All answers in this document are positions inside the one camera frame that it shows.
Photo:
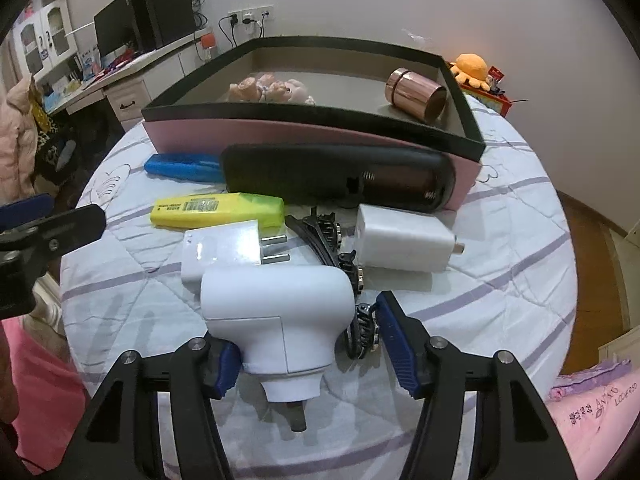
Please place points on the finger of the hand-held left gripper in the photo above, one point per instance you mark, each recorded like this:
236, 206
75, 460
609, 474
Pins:
30, 207
70, 225

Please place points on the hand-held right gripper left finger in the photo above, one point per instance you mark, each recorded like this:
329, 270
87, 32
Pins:
230, 370

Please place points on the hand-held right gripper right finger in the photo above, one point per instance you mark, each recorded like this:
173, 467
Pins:
395, 340

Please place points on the white wall charger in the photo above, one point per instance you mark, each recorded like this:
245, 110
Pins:
400, 237

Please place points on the yellow highlighter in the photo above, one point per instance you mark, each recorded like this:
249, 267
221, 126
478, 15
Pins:
215, 210

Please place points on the black remote control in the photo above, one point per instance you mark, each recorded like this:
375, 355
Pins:
310, 175

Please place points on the black and pink storage box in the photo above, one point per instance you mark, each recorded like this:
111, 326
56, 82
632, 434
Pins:
320, 125

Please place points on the dark patterned cloth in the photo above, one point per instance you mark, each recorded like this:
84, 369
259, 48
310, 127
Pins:
55, 145

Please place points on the beige padded jacket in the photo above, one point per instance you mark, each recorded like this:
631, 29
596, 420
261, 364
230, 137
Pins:
15, 130

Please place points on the black hair claw clip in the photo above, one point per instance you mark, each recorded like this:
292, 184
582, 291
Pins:
325, 245

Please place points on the pink cloth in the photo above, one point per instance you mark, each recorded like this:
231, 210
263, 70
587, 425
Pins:
45, 400

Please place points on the white two-pin power adapter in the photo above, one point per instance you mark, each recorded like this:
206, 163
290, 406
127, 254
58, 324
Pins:
220, 250

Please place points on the blue plastic tool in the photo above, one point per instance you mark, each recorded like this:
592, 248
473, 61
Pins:
180, 166

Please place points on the white quilted tablecloth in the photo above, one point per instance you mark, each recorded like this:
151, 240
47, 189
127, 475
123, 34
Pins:
500, 270

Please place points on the white desk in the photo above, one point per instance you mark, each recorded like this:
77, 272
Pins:
135, 82

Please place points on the white glass-door cabinet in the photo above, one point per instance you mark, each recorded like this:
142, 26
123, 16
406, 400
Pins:
42, 35

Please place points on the black computer monitor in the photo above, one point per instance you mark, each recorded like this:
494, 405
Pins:
112, 27

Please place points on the pink embroidered pillow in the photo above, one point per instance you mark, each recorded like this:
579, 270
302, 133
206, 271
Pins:
600, 415

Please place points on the black computer tower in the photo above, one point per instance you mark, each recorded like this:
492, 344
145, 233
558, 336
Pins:
165, 12

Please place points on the pink plush toy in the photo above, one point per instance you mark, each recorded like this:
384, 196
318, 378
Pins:
270, 87

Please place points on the pink packet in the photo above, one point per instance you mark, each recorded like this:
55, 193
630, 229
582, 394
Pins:
412, 91

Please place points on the red printed box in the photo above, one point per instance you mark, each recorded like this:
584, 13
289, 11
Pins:
492, 97

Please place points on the orange octopus plush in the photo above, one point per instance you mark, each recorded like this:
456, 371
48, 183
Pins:
470, 67

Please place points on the white wall power outlet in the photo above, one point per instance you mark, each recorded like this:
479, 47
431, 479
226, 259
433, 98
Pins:
251, 14

